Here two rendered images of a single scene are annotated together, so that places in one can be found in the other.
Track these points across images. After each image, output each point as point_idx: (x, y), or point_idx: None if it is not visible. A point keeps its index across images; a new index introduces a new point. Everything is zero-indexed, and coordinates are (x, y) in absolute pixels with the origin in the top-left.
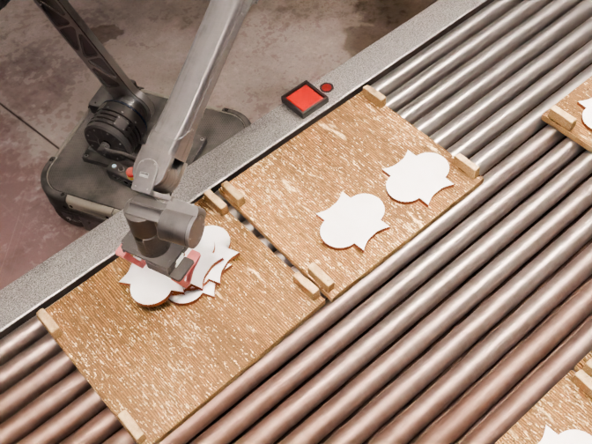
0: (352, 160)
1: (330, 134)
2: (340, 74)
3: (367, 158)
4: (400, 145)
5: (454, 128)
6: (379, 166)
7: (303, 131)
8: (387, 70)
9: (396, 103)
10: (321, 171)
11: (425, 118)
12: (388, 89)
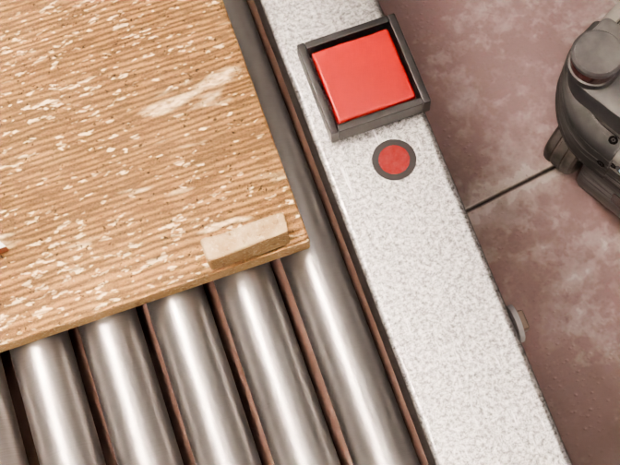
0: (60, 101)
1: (181, 83)
2: (432, 219)
3: (48, 142)
4: (43, 243)
5: (50, 439)
6: (4, 158)
7: (226, 20)
8: (398, 369)
9: (237, 328)
10: (68, 15)
11: (130, 375)
12: (312, 337)
